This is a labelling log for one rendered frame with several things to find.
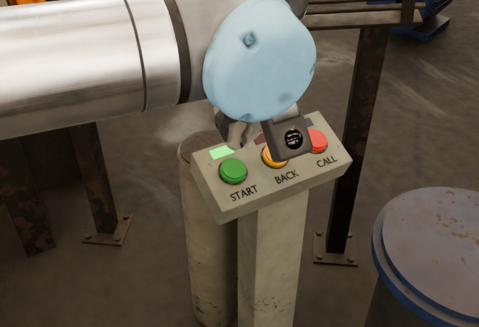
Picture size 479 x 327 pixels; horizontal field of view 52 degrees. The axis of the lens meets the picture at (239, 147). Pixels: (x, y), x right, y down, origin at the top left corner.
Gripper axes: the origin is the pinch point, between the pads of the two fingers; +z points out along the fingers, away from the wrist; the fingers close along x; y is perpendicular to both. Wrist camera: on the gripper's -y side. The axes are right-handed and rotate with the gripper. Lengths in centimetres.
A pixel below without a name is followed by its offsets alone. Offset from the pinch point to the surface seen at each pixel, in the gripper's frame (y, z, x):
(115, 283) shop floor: 12, 75, 17
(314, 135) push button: 0.4, 5.7, -15.2
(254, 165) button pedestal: -0.4, 6.8, -3.8
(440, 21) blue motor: 78, 95, -172
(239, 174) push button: -1.3, 5.7, -0.3
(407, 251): -20.6, 17.4, -25.4
